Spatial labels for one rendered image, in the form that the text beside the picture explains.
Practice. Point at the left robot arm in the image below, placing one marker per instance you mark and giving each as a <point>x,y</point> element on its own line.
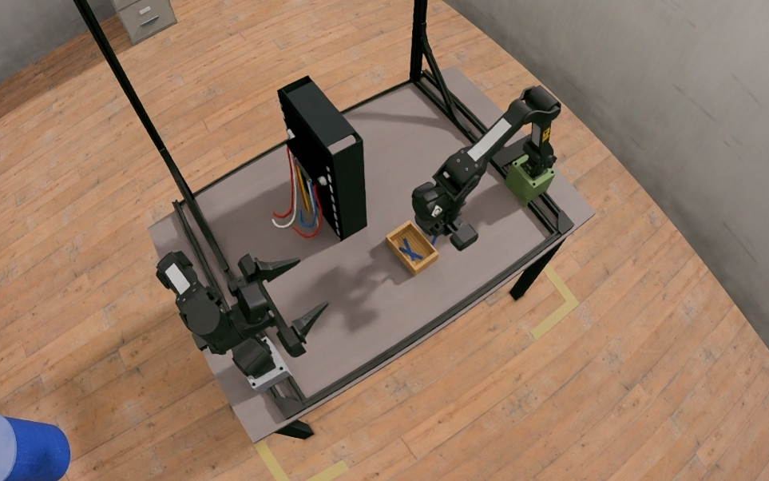
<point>468,165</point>

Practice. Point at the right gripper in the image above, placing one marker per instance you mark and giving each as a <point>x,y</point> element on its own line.
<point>290,339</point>

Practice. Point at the black rack frame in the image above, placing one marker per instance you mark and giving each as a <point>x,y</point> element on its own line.
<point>331,126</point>

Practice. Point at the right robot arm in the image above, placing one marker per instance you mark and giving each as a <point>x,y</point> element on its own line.
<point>210,323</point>

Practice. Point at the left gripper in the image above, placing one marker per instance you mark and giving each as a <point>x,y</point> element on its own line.
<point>462,238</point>

